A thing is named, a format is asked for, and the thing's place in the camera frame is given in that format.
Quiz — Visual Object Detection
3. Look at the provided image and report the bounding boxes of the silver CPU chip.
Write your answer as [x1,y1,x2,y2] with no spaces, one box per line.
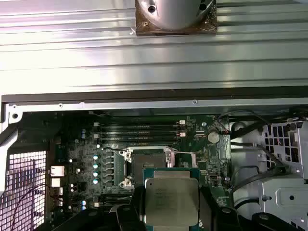
[143,167,201,231]

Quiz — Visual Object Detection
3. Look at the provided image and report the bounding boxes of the grey metal disk bay cage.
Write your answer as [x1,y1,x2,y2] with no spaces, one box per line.
[228,115,308,231]

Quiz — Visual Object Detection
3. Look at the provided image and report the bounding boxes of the black cable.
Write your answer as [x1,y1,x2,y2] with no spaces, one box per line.
[231,165,287,193]

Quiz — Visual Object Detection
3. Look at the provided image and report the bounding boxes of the CPU socket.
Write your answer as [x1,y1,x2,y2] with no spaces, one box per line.
[118,145,180,189]

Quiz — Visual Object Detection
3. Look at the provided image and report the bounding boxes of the RAM slot with white latches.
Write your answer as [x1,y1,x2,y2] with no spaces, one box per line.
[93,122,186,128]
[93,133,186,140]

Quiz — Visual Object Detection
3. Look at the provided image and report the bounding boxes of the RAM slot with black latches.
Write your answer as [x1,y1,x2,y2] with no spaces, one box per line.
[100,139,180,145]
[100,128,180,134]

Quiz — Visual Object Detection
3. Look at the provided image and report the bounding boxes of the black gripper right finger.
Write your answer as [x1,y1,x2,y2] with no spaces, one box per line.
[198,186,301,231]

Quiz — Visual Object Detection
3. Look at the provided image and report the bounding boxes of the silver coin cell battery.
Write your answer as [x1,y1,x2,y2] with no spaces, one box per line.
[207,131,220,144]

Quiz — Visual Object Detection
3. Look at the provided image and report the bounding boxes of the grey open PC case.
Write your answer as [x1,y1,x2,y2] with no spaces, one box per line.
[0,88,308,231]

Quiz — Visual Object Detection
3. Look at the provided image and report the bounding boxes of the green motherboard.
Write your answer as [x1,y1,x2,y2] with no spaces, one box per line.
[48,115,232,231]

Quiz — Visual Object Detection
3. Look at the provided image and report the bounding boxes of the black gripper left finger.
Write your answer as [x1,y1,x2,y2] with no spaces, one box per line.
[36,185,146,231]

